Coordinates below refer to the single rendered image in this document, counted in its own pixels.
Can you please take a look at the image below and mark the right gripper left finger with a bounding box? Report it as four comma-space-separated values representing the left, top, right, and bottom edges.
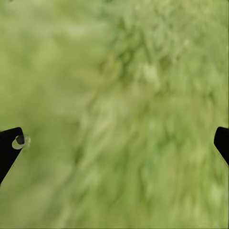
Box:
0, 127, 31, 184

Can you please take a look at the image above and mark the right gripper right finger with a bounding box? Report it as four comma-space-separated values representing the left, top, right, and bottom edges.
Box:
214, 126, 229, 165

